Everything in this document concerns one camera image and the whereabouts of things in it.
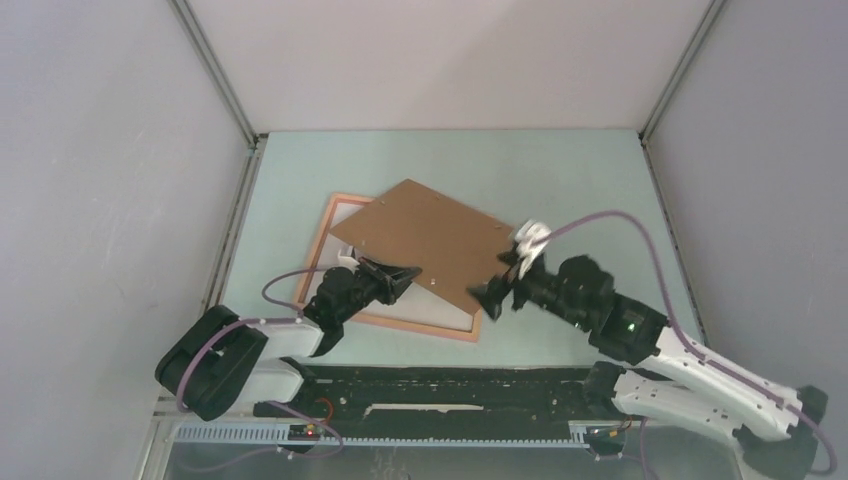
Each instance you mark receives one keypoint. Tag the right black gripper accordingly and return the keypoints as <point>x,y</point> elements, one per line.
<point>492,294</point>

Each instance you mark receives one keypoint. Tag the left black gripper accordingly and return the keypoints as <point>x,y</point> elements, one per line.
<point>390,280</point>

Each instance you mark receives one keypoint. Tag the landscape photo print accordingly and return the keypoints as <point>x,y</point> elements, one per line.
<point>430,305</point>

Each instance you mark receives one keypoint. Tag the orange wooden picture frame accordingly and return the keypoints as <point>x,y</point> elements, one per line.
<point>397,324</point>

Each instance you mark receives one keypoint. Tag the brown backing board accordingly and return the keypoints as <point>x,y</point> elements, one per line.
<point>412,225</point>

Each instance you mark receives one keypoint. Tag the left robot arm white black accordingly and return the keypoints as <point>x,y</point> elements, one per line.
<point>225,360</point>

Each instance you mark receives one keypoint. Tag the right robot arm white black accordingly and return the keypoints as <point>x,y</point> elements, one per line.
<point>650,372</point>

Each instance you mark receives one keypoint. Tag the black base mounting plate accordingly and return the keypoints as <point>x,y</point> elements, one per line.
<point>453,404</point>

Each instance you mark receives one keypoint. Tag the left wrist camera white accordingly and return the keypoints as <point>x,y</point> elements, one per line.
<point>347,257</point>

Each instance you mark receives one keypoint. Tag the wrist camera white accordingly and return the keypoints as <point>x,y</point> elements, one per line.
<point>530,241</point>
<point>347,257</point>

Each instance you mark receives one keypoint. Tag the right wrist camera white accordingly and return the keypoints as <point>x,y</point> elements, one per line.
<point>530,241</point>

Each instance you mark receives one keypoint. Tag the left aluminium corner post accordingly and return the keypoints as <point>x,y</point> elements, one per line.
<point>199,41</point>

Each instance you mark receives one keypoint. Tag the aluminium corner post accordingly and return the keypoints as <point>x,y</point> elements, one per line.
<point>687,58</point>
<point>199,41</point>

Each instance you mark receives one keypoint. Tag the right aluminium corner post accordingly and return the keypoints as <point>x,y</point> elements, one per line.
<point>687,58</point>

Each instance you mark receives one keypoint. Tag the grey cable duct strip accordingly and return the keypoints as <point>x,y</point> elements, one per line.
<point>280,434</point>

